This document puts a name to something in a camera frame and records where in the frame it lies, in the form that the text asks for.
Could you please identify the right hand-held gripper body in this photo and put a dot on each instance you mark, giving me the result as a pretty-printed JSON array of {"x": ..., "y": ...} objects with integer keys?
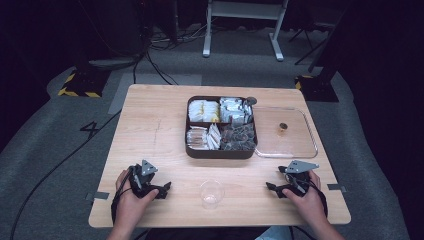
[{"x": 298, "y": 178}]

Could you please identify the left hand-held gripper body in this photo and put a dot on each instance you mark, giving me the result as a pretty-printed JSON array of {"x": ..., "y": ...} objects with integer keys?
[{"x": 141, "y": 181}]

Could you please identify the person's left hand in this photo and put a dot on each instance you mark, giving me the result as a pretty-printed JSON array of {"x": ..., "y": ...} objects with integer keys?
[{"x": 128, "y": 206}]

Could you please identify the person's right hand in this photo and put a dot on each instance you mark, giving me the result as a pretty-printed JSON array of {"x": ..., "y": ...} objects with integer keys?
[{"x": 308, "y": 205}]

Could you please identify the clear box lid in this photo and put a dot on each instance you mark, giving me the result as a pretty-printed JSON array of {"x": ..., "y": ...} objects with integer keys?
[{"x": 293, "y": 143}]

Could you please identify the grey tape strip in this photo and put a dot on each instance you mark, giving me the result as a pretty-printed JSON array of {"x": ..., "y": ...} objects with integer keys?
[
  {"x": 336, "y": 187},
  {"x": 98, "y": 196}
]

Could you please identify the person's blue jeans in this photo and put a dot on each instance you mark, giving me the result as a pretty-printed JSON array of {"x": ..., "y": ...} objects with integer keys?
[{"x": 273, "y": 234}]

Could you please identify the clear plastic cup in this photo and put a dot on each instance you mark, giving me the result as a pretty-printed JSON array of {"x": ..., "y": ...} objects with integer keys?
[{"x": 212, "y": 193}]

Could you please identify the pile of dark wrapped pieces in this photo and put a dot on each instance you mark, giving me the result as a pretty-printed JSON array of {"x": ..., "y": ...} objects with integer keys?
[{"x": 238, "y": 137}]

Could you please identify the pile of white stick sachets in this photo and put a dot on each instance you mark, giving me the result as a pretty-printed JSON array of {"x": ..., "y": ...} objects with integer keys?
[{"x": 201, "y": 137}]

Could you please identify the brown compartment box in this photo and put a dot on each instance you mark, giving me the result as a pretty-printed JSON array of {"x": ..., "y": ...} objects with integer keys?
[{"x": 220, "y": 154}]

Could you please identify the pile of white yellow packets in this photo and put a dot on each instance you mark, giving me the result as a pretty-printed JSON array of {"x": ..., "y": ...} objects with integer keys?
[{"x": 203, "y": 111}]

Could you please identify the pile of silver packets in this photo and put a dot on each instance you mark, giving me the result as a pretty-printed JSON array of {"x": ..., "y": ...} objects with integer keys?
[{"x": 233, "y": 110}]

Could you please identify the round grey capsule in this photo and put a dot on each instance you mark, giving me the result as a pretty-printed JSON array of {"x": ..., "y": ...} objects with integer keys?
[{"x": 251, "y": 100}]

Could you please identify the yellow black striped stand base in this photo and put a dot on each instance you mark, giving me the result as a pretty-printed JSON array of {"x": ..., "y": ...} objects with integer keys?
[
  {"x": 316, "y": 88},
  {"x": 83, "y": 85}
]

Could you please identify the black tripod stand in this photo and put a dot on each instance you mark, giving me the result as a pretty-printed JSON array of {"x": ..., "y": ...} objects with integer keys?
[{"x": 311, "y": 46}]

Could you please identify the white metal table frame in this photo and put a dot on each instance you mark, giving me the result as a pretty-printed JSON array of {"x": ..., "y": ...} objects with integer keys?
[{"x": 245, "y": 10}]

